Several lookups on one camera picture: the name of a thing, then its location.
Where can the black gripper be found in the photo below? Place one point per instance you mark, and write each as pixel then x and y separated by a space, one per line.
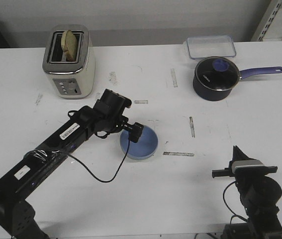
pixel 122 123
pixel 244 171

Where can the blue plastic bowl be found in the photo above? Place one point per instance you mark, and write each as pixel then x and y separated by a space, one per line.
pixel 146 145

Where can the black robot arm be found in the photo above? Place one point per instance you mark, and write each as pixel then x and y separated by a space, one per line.
pixel 258 195
pixel 16 214

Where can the dark blue saucepan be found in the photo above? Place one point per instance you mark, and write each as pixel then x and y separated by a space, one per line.
pixel 212 95

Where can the glass pot lid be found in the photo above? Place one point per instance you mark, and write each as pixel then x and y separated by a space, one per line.
pixel 217 73

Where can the cream two-slot toaster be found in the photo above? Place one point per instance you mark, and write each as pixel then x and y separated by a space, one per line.
pixel 71 80

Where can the toast bread slice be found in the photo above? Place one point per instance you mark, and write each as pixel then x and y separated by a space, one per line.
pixel 69 45

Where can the clear plastic food container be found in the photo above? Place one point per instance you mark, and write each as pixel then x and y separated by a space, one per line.
pixel 199 47

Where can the metal shelf upright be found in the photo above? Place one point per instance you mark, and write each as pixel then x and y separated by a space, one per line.
pixel 267 20

